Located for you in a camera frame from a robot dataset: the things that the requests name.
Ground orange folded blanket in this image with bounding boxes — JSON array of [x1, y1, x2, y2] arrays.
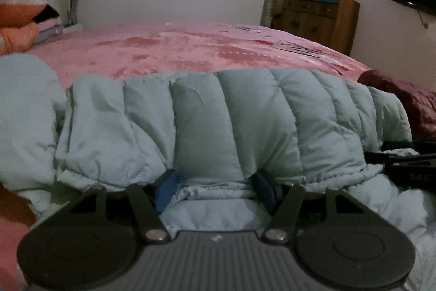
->
[[0, 23, 39, 56]]

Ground wooden cabinet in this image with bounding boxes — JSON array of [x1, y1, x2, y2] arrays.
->
[[271, 0, 361, 56]]

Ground pink printed bed blanket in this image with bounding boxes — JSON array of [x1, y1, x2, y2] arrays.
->
[[0, 21, 375, 291]]

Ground orange pillow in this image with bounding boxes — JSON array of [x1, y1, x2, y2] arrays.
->
[[0, 0, 49, 28]]

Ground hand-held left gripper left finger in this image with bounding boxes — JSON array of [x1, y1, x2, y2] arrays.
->
[[65, 170, 182, 244]]

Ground maroon puffer jacket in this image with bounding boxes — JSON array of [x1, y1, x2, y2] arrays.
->
[[357, 69, 436, 142]]

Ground stack of folded clothes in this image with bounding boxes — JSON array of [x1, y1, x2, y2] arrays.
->
[[32, 4, 83, 45]]

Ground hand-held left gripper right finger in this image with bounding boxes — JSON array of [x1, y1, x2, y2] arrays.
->
[[250, 172, 371, 244]]

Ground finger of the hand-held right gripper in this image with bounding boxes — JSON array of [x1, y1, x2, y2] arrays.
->
[[365, 151, 420, 167]]

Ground light green puffer jacket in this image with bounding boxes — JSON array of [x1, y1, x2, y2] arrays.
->
[[0, 54, 436, 291]]

